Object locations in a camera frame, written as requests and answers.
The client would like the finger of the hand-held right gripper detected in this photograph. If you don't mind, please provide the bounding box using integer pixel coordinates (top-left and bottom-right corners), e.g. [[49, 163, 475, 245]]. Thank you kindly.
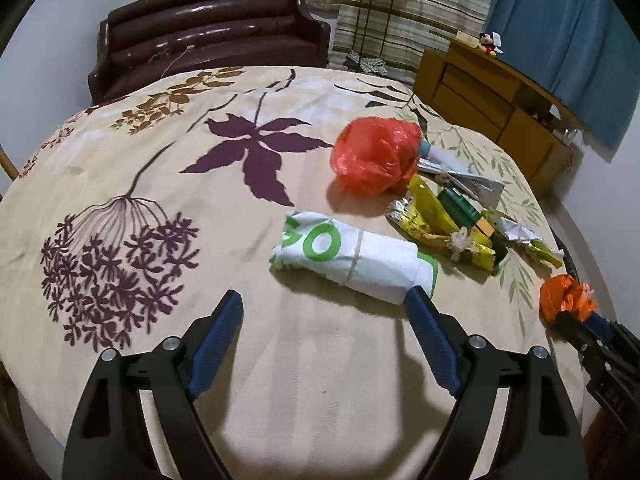
[[552, 312, 608, 376], [590, 312, 640, 361]]

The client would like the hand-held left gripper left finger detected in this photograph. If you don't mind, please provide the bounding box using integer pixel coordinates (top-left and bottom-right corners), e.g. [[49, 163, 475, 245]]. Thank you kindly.
[[62, 290, 246, 480]]

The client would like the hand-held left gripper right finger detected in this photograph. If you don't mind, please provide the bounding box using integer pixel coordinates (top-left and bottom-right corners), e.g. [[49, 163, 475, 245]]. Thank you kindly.
[[404, 285, 588, 480]]

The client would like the orange plastic bag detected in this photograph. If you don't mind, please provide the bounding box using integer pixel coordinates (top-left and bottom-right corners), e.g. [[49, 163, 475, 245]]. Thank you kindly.
[[539, 275, 598, 323]]

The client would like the white and green plastic bag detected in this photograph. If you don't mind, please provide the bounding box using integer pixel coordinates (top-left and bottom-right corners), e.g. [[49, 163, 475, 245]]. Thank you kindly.
[[270, 210, 441, 306]]

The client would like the silver green wrapper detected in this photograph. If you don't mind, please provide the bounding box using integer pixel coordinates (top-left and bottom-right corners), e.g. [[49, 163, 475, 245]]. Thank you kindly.
[[482, 210, 563, 268]]

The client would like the yellow wrapper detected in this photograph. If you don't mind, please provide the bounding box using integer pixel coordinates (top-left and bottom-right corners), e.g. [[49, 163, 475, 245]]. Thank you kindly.
[[387, 175, 496, 271]]

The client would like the silver tube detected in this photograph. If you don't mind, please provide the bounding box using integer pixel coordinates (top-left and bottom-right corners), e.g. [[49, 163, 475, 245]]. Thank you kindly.
[[417, 157, 505, 208]]

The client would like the white tube with teal cap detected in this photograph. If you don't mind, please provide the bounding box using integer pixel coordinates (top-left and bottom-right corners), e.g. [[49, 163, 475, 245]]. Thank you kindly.
[[417, 140, 473, 173]]

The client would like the red plastic bag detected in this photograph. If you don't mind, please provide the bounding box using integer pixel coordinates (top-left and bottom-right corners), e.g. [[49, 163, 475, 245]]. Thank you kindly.
[[331, 116, 423, 198]]

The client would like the wooden cabinet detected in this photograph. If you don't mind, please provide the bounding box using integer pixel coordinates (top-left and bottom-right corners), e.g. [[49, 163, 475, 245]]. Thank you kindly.
[[414, 37, 587, 196]]

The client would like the green checked cloth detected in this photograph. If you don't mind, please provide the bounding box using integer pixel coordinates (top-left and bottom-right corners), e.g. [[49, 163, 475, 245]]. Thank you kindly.
[[345, 50, 388, 77]]

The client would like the blue curtain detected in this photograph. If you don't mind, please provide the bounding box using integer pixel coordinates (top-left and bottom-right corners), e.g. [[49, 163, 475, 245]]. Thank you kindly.
[[482, 0, 640, 151]]

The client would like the mouse plush toy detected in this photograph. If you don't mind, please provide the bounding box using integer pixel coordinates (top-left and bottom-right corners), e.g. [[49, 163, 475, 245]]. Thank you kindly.
[[474, 31, 503, 57]]

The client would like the brown leather sofa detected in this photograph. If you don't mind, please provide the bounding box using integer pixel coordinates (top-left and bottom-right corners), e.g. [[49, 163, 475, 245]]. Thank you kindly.
[[87, 0, 333, 103]]

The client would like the black metal plant stand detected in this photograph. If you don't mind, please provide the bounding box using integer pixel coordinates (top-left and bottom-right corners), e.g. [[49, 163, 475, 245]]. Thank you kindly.
[[342, 0, 396, 73]]

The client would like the white cable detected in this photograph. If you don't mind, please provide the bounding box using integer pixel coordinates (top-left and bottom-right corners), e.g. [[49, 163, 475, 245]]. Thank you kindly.
[[150, 45, 196, 81]]

